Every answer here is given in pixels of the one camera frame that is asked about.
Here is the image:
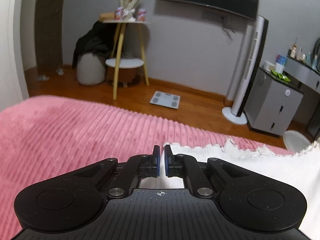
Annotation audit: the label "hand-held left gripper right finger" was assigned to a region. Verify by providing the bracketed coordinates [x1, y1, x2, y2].
[164, 144, 252, 198]

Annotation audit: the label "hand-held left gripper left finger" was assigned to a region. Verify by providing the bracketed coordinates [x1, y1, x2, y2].
[66, 145, 161, 198]

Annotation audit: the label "white ribbed knit sweater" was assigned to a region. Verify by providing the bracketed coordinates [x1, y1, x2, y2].
[163, 139, 320, 240]

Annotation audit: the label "grey bathroom scale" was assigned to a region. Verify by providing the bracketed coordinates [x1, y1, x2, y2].
[149, 91, 181, 110]

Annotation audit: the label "brown low stool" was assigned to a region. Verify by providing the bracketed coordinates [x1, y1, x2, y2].
[106, 67, 138, 88]

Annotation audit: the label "pink ribbed blanket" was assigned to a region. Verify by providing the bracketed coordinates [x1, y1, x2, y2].
[0, 94, 300, 240]

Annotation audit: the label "round side table yellow legs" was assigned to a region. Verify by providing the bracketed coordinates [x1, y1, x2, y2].
[101, 19, 152, 101]

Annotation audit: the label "grey round pouf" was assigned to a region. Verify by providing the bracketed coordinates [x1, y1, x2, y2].
[76, 52, 107, 86]

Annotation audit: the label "grey drawer cabinet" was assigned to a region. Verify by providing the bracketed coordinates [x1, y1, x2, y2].
[244, 66, 304, 138]

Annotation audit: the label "white tower fan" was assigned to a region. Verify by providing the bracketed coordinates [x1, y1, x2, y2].
[222, 15, 269, 125]

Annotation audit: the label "dark clothing pile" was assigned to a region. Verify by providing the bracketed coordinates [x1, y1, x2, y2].
[72, 21, 118, 68]

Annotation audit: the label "green packets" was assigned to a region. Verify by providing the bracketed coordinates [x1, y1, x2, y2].
[271, 70, 292, 83]

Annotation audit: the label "blue and white box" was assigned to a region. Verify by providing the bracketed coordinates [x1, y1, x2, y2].
[275, 54, 288, 74]

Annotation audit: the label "grey dressing table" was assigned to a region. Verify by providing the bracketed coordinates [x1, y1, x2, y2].
[285, 55, 320, 140]

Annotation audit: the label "group of cosmetic bottles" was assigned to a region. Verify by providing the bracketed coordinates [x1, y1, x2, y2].
[287, 39, 320, 71]

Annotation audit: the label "brown wooden door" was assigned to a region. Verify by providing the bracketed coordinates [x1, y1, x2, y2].
[35, 0, 67, 73]

